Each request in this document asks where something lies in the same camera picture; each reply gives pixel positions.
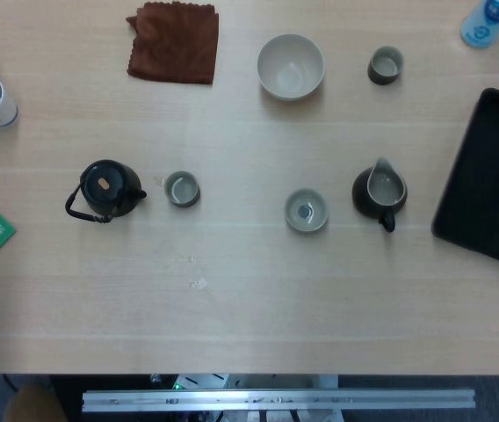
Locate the black teapot with wire handle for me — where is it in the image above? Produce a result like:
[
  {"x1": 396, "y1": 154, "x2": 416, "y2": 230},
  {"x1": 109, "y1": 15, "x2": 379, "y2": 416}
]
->
[{"x1": 64, "y1": 158, "x2": 148, "y2": 225}]

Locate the large beige bowl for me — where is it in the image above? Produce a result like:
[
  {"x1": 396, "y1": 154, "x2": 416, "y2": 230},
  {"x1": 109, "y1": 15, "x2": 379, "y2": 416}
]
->
[{"x1": 257, "y1": 33, "x2": 325, "y2": 103}]

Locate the dark pitcher with spout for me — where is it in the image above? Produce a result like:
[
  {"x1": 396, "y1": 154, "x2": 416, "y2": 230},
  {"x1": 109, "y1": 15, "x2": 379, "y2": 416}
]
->
[{"x1": 351, "y1": 156, "x2": 409, "y2": 233}]

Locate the brown folded cloth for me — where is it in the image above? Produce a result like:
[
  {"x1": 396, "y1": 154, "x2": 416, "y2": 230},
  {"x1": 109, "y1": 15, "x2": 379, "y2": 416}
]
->
[{"x1": 125, "y1": 1, "x2": 221, "y2": 86}]

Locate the black plastic tray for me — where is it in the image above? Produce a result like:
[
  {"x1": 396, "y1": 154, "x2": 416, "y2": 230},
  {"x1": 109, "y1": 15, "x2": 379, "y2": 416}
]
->
[{"x1": 430, "y1": 87, "x2": 499, "y2": 273}]

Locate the brown round seat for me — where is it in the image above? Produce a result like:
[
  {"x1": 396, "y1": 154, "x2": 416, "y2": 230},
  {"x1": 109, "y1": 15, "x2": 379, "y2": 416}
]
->
[{"x1": 4, "y1": 383, "x2": 69, "y2": 422}]

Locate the white blue drink bottle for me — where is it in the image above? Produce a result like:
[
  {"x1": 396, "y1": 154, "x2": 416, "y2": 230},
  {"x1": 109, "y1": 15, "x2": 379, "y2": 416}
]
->
[{"x1": 459, "y1": 0, "x2": 499, "y2": 48}]

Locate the aluminium rail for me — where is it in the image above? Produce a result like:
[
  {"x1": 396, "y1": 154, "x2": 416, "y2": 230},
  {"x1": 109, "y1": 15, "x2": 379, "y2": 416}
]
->
[{"x1": 81, "y1": 388, "x2": 477, "y2": 413}]

